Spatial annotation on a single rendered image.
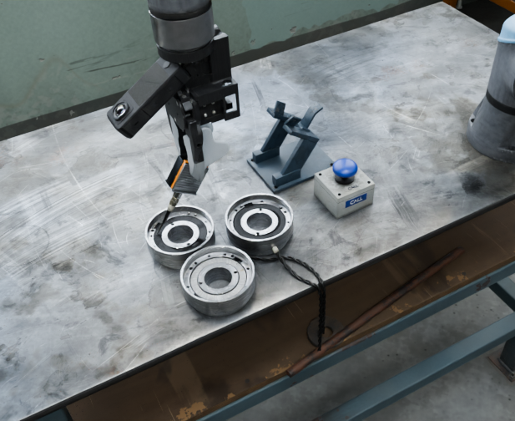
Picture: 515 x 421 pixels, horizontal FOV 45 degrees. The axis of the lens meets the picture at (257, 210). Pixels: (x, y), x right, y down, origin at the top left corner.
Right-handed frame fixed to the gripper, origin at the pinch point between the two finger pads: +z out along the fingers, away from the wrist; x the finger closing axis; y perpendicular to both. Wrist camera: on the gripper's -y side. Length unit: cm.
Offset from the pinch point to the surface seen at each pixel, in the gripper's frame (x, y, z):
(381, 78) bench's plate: 21, 51, 13
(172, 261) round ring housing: -5.8, -6.8, 10.6
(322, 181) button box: -4.2, 20.2, 8.7
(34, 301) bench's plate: -0.3, -26.6, 13.0
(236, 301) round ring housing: -17.6, -2.2, 9.9
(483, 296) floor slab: 7, 87, 93
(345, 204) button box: -8.9, 21.6, 10.5
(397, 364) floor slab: 1, 50, 93
